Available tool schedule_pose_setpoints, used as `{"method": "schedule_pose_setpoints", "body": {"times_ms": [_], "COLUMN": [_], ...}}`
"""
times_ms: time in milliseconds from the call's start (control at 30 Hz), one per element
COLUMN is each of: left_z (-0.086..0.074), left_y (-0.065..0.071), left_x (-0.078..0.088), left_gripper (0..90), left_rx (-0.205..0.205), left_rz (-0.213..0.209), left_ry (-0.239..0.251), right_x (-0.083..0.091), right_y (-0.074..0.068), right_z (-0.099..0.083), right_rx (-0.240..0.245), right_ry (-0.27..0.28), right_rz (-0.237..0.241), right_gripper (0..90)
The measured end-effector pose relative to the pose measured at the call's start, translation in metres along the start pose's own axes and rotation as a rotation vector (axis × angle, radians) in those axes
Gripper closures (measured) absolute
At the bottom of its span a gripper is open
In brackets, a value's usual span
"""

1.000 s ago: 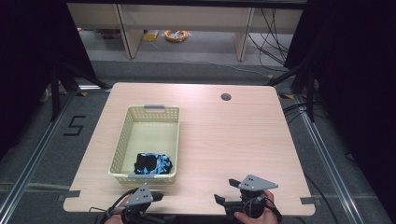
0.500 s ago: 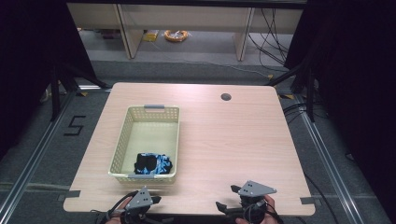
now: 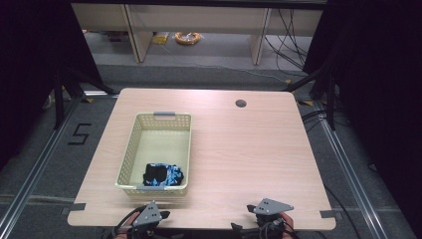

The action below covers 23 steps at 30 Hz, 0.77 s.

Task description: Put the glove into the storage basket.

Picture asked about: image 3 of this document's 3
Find orange cable coil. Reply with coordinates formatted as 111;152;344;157
174;31;202;46

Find black curtain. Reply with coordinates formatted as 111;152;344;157
0;0;104;172
303;0;422;230

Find person's left hand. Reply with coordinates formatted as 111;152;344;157
112;211;142;239

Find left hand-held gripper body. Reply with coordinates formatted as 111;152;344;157
130;200;163;239

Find black floor cables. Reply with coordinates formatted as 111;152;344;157
301;109;349;133

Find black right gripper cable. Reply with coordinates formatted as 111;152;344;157
282;219;302;239

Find yellow packet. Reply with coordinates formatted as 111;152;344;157
151;31;170;46

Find cream plastic basket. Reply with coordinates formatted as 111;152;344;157
114;111;193;197

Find thin white floor cable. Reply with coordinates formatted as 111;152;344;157
158;43;291;84

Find bundle of black cables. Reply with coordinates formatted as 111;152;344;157
264;9;312;72

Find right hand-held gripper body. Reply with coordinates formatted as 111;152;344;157
253;197;296;239

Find person's right hand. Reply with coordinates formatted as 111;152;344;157
279;212;297;239

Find metal floor rail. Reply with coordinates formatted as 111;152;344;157
0;94;84;230
313;99;389;239

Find beige background desk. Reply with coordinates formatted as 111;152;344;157
71;3;324;66

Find black floor cable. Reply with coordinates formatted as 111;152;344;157
322;184;363;239

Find blue camouflage fingerless glove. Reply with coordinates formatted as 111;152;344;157
147;162;185;187

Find black metal stand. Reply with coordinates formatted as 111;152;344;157
282;64;337;131
52;65;117;131

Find black fingerless glove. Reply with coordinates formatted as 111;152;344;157
142;163;169;187

